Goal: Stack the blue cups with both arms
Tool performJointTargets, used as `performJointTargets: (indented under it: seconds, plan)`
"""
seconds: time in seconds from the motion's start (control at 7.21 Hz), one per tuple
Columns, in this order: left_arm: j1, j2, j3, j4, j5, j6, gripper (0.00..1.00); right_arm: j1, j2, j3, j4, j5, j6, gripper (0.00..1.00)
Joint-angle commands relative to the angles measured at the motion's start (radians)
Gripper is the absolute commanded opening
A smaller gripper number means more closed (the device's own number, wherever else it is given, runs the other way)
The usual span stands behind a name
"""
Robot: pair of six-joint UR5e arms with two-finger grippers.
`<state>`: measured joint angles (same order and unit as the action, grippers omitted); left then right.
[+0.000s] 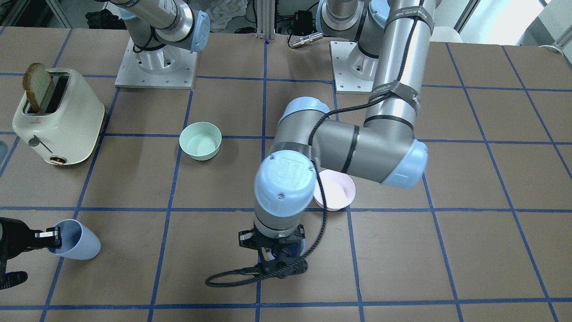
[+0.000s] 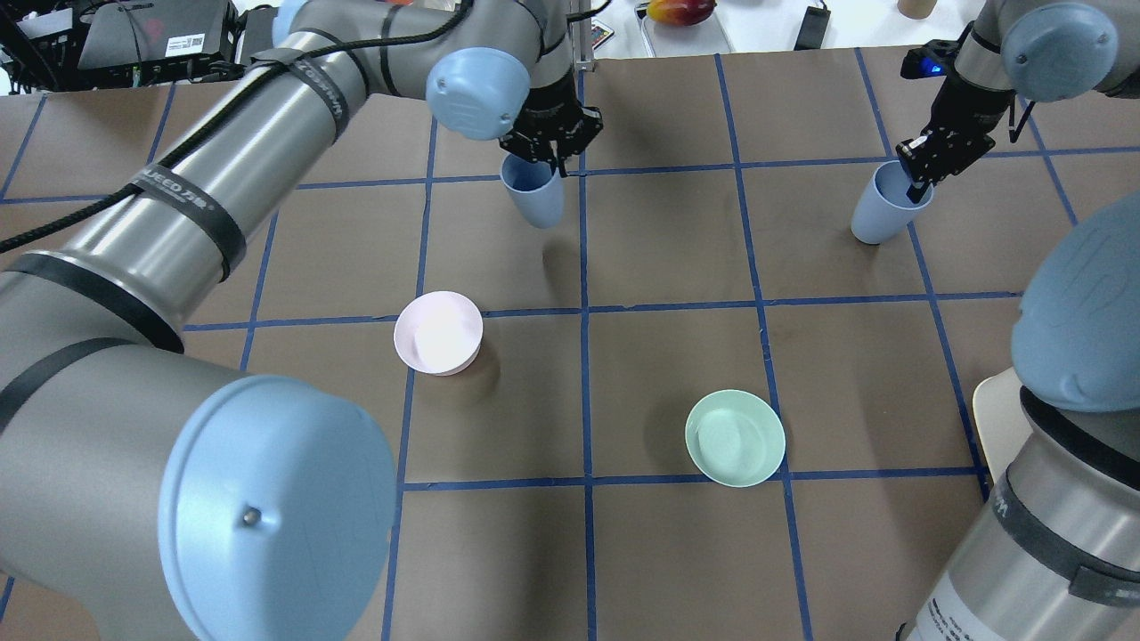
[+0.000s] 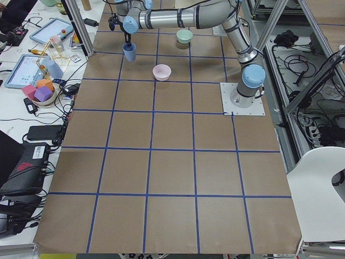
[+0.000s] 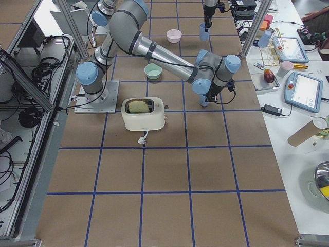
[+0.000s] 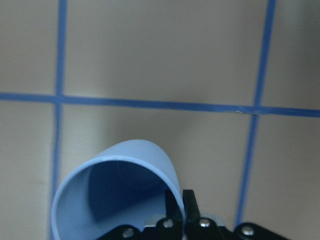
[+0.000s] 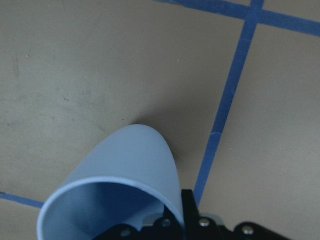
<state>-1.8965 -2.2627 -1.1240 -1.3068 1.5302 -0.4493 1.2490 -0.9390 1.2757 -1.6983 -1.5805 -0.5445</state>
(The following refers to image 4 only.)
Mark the pink bowl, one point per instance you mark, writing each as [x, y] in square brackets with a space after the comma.
[174, 35]

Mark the metal tray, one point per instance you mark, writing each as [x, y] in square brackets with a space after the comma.
[261, 85]

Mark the orange sticky note block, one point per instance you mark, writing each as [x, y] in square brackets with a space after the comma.
[264, 25]

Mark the upside-down blue cup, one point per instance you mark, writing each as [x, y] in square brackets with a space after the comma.
[264, 39]

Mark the cream white toaster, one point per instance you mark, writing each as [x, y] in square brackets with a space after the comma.
[148, 121]

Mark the black power adapter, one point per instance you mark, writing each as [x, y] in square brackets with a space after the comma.
[271, 110]

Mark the red apple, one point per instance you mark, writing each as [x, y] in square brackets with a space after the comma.
[269, 76]

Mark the mint green bowl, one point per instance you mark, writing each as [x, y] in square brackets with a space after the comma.
[152, 71]

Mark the toast slice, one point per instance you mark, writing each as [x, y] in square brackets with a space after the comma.
[138, 106]

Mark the white pink cup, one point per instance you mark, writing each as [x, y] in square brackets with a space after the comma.
[285, 67]

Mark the far teach pendant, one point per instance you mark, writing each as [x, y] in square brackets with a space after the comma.
[289, 49]

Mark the teach pendant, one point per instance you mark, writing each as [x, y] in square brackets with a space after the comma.
[289, 49]
[303, 91]

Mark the near teach pendant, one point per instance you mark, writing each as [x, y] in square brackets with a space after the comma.
[303, 91]

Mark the cardboard tube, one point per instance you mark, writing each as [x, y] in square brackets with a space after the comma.
[307, 131]

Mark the metal bowl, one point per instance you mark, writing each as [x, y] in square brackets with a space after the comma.
[321, 179]

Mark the aluminium frame post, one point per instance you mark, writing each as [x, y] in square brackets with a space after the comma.
[258, 19]

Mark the gold wire rack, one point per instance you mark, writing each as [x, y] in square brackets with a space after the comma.
[269, 55]

